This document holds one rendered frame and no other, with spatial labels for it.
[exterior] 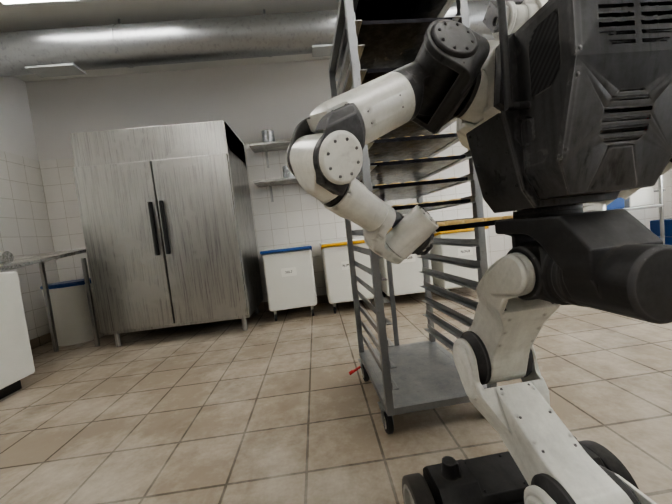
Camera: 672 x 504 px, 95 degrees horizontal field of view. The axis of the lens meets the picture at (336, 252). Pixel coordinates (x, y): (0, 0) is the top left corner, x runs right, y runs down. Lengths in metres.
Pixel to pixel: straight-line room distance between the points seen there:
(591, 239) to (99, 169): 3.55
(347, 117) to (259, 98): 3.83
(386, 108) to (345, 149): 0.12
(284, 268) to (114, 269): 1.57
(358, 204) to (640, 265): 0.41
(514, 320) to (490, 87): 0.50
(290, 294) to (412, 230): 2.77
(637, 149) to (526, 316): 0.39
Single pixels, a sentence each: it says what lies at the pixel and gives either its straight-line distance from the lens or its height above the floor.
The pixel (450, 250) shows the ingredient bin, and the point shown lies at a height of 0.55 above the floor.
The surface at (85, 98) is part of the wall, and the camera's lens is 5.01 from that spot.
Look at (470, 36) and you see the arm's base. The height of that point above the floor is 1.19.
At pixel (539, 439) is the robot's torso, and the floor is 0.38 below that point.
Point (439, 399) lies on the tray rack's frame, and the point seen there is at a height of 0.15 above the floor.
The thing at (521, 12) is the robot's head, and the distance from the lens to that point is 0.84.
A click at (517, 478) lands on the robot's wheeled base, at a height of 0.19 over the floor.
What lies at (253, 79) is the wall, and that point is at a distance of 4.41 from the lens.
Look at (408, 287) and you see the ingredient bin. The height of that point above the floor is 0.20.
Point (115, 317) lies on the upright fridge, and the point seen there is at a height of 0.31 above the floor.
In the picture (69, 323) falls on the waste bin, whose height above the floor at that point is 0.24.
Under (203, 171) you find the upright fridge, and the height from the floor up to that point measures 1.58.
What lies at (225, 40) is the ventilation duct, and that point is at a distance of 3.44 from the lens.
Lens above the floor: 0.89
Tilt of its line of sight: 4 degrees down
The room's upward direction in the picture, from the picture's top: 6 degrees counter-clockwise
